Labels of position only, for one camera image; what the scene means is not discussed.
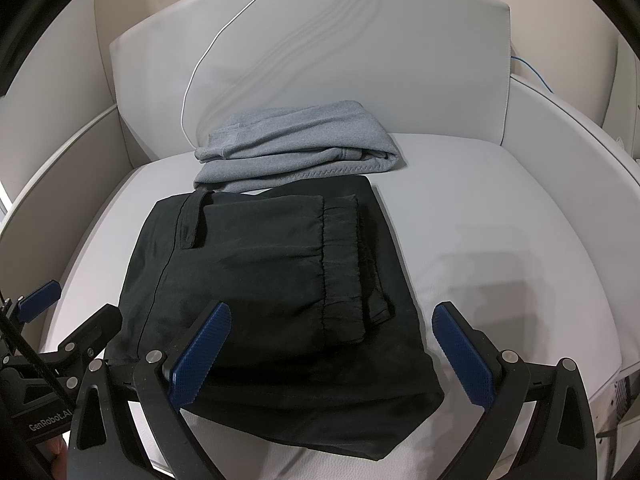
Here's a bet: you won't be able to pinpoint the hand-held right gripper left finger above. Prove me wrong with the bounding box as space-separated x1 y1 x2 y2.
67 301 232 480

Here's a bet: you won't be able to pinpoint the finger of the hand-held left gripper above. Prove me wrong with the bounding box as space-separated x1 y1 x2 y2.
54 304 123 390
0 280 63 326

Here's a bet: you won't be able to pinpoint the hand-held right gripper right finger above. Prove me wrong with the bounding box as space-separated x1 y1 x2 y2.
431 301 598 480

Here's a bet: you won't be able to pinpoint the black pants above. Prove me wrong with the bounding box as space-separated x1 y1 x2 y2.
105 175 446 462

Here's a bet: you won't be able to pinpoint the grey folded pants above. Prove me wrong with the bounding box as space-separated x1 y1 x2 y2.
192 100 401 195

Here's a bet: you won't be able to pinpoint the person's left hand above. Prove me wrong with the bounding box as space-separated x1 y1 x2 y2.
42 437 71 480

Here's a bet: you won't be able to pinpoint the white armchair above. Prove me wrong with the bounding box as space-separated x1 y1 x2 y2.
0 0 640 480

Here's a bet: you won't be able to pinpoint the white back cushion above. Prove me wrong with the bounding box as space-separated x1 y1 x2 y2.
107 0 512 158

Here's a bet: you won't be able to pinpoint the white cable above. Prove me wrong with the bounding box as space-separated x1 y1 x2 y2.
180 0 303 150

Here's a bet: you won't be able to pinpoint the blue cable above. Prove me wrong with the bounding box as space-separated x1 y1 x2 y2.
387 0 557 95

